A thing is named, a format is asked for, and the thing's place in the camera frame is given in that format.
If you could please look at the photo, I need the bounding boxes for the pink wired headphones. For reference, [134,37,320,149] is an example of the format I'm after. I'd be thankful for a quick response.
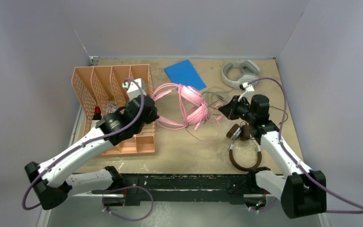
[152,83,222,142]

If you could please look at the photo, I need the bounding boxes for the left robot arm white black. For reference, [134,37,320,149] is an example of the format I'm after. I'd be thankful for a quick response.
[22,96,159,210]

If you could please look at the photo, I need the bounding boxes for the brown on-ear headphones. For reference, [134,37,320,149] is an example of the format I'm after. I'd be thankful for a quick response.
[229,139,262,171]

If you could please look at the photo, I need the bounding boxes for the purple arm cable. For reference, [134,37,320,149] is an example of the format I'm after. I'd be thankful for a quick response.
[247,78,363,215]
[22,79,146,211]

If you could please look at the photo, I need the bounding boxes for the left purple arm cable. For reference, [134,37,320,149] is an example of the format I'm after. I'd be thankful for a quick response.
[22,79,146,211]

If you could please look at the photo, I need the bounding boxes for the blue notebook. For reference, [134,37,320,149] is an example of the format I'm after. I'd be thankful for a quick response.
[164,60,207,91]

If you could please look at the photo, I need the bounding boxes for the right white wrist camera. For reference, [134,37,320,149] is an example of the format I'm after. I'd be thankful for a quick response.
[238,82,254,102]

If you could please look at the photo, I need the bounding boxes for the red black stamp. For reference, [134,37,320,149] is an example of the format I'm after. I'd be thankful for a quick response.
[92,106,102,121]

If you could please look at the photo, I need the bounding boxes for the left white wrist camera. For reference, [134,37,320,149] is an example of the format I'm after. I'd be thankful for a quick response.
[122,78,147,100]

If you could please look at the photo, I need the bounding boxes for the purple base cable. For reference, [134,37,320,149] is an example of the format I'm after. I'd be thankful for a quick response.
[102,185,155,222]

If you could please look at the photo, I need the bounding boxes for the grey over-ear headphones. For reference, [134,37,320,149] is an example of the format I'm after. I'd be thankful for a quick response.
[200,60,261,109]

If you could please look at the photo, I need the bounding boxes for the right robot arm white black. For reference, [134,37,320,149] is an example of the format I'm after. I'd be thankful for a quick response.
[219,95,327,218]

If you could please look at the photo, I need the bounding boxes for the black base frame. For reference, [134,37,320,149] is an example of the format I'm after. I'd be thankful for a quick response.
[59,173,295,208]

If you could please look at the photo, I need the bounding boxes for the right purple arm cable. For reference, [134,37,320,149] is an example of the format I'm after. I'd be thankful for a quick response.
[247,78,363,215]

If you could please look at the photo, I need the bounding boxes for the clear ruler pack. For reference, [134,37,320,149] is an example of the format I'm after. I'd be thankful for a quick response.
[104,99,118,115]

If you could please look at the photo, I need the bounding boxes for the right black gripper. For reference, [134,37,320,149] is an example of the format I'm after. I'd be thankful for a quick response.
[219,96,256,123]

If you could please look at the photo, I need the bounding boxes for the peach plastic desk organizer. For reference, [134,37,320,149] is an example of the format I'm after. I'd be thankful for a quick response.
[72,64,156,157]

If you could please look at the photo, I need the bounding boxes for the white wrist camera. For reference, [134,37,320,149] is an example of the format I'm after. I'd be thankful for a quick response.
[122,78,147,100]
[238,82,254,102]

